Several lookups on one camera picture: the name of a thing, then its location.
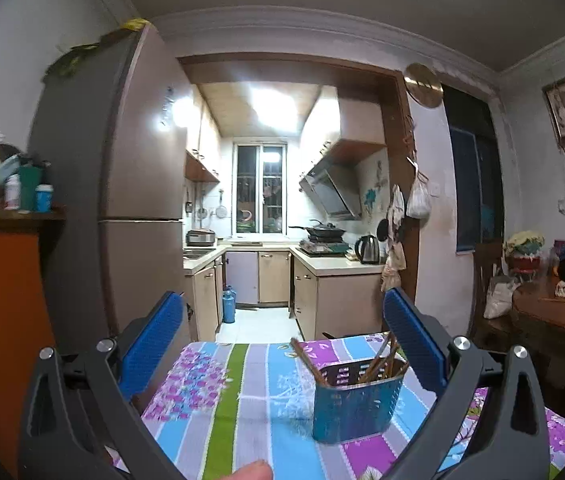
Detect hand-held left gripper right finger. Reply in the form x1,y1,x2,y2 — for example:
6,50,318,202
384,287,552,480

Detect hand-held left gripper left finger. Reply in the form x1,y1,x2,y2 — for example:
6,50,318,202
17,290,186,480

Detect blue perforated utensil holder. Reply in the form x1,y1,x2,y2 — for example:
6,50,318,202
310,357,408,445

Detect set of wooden chopsticks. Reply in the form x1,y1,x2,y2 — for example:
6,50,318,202
290,332,408,386

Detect wooden side table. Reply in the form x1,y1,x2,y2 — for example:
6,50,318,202
510,280,565,391

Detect flower pot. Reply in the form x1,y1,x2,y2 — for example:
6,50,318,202
504,231,546,276

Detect hanging beige cloth bag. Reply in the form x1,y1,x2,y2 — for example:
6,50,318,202
381,245,407,293

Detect kitchen base cabinets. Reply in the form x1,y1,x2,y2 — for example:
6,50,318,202
182,245,388,343

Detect blue water bottle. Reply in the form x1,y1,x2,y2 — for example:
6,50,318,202
221,285,237,324

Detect wooden chair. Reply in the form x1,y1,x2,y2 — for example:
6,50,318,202
473,242,518,351

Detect steel electric kettle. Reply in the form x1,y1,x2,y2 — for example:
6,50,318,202
354,235,381,265

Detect colourful floral tablecloth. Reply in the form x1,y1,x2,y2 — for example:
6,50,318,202
112,335,565,480

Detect gas stove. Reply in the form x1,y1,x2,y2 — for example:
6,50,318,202
299,240,351,256

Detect hanging white plastic bag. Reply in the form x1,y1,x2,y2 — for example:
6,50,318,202
407,167,432,220

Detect black wok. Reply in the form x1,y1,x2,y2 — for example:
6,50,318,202
289,220,346,241

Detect dark window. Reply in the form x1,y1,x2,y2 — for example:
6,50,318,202
443,85,506,256

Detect orange wooden cabinet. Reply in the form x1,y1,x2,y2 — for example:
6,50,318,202
0,207,66,476

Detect steel range hood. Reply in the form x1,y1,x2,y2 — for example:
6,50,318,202
299,160,363,221

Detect grey three-door refrigerator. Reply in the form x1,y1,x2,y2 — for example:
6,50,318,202
27,22,190,356

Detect barred kitchen window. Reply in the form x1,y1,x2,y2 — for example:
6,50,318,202
232,142,288,236

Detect white medicine bottle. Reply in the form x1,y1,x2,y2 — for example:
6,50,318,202
4,174,22,211

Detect pale blue tissue pack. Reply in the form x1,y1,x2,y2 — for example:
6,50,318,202
0,154,23,186

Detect refrigerator door sticker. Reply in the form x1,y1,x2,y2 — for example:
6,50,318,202
160,87,176,128

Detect kitchen wall cabinets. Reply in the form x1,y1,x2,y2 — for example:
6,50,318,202
184,100,222,183

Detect gold round wall clock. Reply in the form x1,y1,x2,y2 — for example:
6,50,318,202
404,62,444,108

